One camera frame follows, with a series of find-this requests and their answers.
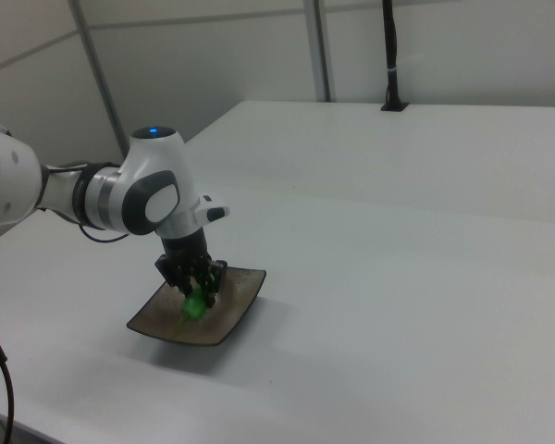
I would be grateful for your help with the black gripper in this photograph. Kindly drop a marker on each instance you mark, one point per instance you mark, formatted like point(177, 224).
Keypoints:
point(185, 250)

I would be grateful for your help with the green chili pepper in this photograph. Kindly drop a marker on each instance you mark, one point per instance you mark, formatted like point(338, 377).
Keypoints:
point(193, 307)

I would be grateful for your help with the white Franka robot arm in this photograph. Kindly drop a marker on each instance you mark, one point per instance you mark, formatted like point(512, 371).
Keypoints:
point(139, 194)

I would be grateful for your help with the square brown ceramic plate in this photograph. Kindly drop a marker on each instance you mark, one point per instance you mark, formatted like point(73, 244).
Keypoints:
point(240, 296)

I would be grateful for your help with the black pole with base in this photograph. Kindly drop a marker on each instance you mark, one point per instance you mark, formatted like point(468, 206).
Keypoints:
point(391, 55)

